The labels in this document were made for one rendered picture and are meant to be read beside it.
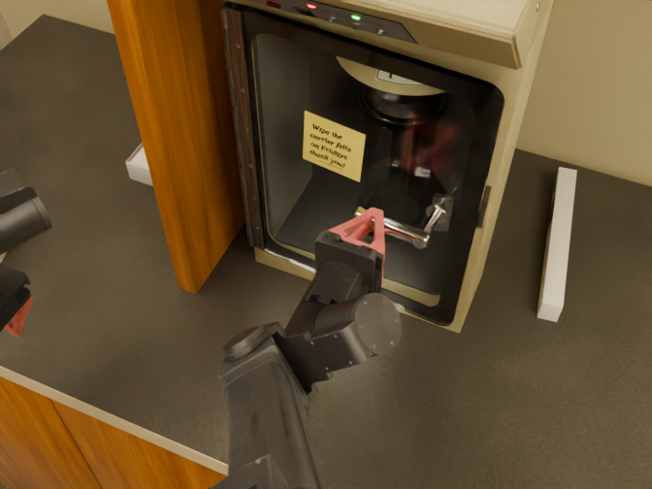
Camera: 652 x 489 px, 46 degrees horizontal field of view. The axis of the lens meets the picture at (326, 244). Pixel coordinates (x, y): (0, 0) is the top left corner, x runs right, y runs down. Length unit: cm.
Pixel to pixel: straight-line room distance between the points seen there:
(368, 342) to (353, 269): 12
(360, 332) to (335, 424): 35
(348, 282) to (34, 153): 76
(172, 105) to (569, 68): 65
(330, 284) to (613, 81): 67
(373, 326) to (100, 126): 84
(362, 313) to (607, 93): 72
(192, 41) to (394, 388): 51
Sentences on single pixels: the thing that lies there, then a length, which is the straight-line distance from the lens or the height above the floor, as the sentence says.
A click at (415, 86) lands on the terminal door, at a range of 77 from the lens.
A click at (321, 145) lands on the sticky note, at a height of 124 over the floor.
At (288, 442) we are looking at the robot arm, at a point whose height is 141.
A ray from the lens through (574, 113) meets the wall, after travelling 133.
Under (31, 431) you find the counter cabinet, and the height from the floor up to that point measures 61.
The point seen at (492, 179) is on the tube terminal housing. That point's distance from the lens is 86.
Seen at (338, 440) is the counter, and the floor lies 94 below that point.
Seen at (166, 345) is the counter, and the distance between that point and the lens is 109.
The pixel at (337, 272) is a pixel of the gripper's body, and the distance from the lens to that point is 78.
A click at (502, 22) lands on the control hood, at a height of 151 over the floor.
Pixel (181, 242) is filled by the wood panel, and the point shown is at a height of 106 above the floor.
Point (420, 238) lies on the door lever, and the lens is 84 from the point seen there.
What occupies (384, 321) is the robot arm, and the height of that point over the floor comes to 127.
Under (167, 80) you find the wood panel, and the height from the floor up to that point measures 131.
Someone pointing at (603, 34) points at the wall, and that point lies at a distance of 124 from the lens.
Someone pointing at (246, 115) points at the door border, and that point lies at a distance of 92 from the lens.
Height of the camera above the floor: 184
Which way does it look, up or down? 51 degrees down
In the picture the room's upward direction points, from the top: straight up
